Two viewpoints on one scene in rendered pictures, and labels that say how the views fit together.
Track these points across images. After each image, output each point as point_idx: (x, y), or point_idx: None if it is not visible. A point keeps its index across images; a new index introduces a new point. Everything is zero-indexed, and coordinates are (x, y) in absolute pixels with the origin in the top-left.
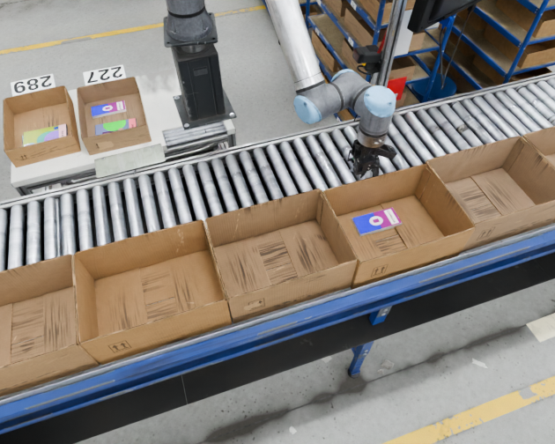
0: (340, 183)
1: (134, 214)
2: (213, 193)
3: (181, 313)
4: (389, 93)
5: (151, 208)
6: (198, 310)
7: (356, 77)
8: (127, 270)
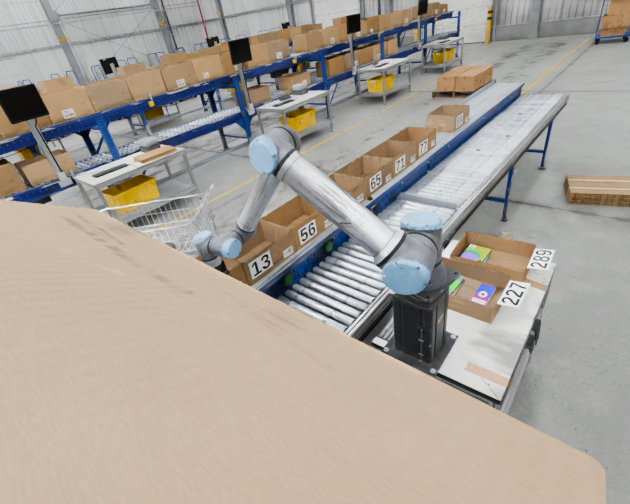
0: None
1: (367, 263)
2: (336, 294)
3: (273, 210)
4: (196, 237)
5: (362, 270)
6: (269, 215)
7: (221, 239)
8: (324, 229)
